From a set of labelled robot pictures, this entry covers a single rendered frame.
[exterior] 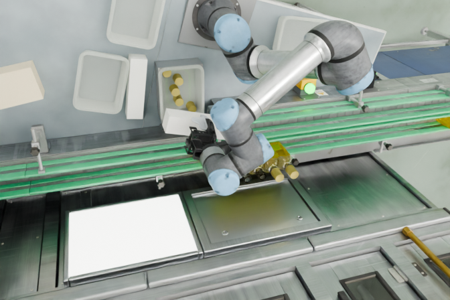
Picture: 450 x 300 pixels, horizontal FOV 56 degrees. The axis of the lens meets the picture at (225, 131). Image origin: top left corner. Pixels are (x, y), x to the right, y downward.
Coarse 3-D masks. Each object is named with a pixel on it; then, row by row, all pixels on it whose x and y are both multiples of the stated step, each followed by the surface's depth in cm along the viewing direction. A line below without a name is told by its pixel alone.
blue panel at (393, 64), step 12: (420, 48) 249; (432, 48) 250; (444, 48) 250; (384, 60) 229; (396, 60) 229; (408, 60) 230; (420, 60) 230; (432, 60) 230; (444, 60) 231; (384, 72) 213; (396, 72) 213; (408, 72) 213; (420, 72) 214; (432, 72) 214; (444, 72) 214
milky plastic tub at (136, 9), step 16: (112, 0) 141; (128, 0) 149; (144, 0) 150; (160, 0) 147; (112, 16) 143; (128, 16) 151; (144, 16) 153; (160, 16) 148; (112, 32) 152; (128, 32) 154; (144, 32) 156; (144, 48) 151
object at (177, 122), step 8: (168, 112) 137; (176, 112) 138; (184, 112) 140; (192, 112) 142; (168, 120) 135; (176, 120) 136; (184, 120) 137; (168, 128) 136; (176, 128) 137; (184, 128) 138
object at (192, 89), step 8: (160, 72) 155; (176, 72) 165; (184, 72) 166; (192, 72) 167; (200, 72) 161; (160, 80) 157; (168, 80) 165; (184, 80) 167; (192, 80) 168; (200, 80) 163; (160, 88) 158; (168, 88) 167; (184, 88) 169; (192, 88) 170; (200, 88) 164; (160, 96) 160; (168, 96) 169; (184, 96) 171; (192, 96) 172; (200, 96) 166; (160, 104) 161; (168, 104) 170; (184, 104) 172; (200, 104) 168; (160, 112) 164; (200, 112) 169
